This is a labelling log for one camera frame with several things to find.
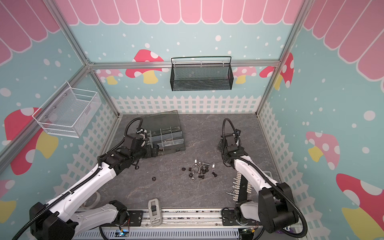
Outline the black screws cluster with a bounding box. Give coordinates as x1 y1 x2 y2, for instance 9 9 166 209
197 165 209 179

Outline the clear plastic organizer box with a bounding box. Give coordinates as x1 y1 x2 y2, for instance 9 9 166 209
142 110 186 158

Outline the black wire mesh basket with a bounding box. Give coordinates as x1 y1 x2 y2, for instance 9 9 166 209
170 56 234 92

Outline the black rack with screws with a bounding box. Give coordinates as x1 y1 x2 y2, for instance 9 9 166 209
226 172 253 203

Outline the white slotted cable duct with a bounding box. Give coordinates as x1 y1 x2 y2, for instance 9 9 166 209
73 228 241 240

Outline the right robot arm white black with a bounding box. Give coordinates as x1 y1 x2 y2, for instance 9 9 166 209
219 133 309 238

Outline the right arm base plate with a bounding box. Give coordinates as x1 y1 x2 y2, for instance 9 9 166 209
221 208 260 226

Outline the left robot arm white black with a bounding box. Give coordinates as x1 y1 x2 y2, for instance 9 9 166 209
13 127 150 240

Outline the grey handheld remote device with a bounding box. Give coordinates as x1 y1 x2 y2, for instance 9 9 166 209
148 198 163 227

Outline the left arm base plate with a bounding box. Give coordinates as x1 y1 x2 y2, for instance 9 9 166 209
117 210 144 227

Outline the green circuit board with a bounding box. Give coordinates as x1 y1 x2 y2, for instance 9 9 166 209
116 229 129 237

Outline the white wire mesh basket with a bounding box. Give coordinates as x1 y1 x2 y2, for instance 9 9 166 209
32 82 102 138

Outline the roll of clear tape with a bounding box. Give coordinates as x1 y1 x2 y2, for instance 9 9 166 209
81 192 101 210

